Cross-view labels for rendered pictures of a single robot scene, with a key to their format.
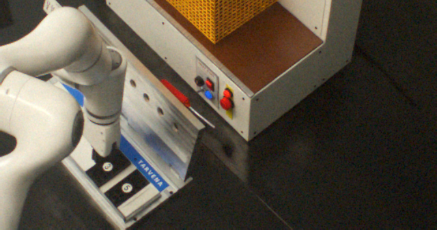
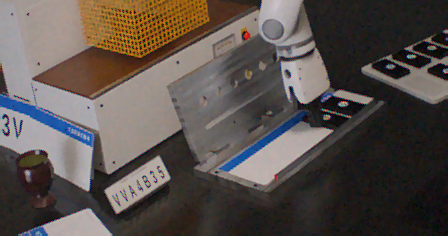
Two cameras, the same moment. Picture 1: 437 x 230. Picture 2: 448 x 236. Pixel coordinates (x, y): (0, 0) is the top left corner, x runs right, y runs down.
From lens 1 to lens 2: 2.52 m
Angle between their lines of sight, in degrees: 69
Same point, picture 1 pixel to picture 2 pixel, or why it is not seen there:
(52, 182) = (352, 157)
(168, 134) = not seen: hidden behind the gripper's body
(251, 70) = (230, 11)
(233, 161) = not seen: hidden behind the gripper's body
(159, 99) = (268, 47)
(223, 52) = (213, 22)
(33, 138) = not seen: outside the picture
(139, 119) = (275, 89)
